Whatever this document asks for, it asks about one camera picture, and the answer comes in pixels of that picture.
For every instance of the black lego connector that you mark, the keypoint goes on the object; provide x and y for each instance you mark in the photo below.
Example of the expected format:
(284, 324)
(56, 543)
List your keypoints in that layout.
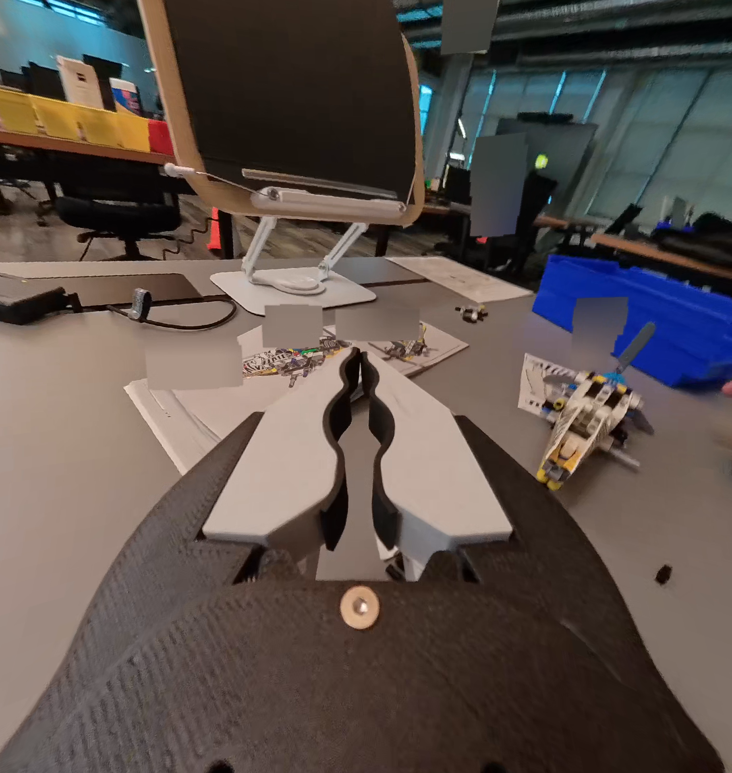
(664, 574)

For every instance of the grey power adapter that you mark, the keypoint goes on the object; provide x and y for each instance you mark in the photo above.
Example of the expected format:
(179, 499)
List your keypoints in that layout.
(15, 299)

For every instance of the blue plastic bin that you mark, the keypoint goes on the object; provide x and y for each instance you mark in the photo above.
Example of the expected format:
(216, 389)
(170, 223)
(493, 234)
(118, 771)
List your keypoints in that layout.
(674, 320)

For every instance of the small cluster of lego parts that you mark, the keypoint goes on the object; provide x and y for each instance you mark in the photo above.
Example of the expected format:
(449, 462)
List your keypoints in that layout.
(471, 314)

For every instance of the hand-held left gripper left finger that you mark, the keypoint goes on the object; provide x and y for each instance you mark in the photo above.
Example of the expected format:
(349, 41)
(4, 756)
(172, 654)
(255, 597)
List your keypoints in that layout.
(281, 477)

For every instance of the black monitor with tan edge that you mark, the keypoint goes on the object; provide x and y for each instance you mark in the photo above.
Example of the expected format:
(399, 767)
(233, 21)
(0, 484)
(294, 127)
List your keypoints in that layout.
(281, 90)

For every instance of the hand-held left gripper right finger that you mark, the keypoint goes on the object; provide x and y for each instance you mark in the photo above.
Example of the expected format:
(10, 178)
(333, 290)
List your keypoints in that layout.
(438, 477)

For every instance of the black office chair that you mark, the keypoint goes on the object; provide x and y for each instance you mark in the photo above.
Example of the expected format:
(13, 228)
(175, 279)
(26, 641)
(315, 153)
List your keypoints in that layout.
(118, 211)

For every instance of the white paper leaflet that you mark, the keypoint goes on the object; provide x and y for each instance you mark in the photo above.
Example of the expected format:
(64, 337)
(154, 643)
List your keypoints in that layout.
(462, 278)

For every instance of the row of yellow red bins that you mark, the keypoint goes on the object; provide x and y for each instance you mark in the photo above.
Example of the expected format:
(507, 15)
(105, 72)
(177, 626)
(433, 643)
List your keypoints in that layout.
(57, 118)

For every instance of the white tub with blue label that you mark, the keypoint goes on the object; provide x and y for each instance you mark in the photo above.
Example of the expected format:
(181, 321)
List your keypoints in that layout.
(124, 96)

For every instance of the lego instruction booklet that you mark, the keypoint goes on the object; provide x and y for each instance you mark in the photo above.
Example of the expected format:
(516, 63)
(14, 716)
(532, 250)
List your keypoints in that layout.
(178, 416)

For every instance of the zebra striped lego helicopter model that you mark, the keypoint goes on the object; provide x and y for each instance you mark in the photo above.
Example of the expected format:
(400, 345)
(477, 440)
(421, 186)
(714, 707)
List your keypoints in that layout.
(583, 416)

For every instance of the zebra sticker sheet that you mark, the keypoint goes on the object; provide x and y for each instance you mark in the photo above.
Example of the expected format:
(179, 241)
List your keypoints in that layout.
(532, 386)

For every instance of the background office desk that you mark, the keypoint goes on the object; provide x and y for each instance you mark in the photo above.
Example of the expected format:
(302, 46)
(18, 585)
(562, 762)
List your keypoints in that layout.
(674, 259)
(69, 148)

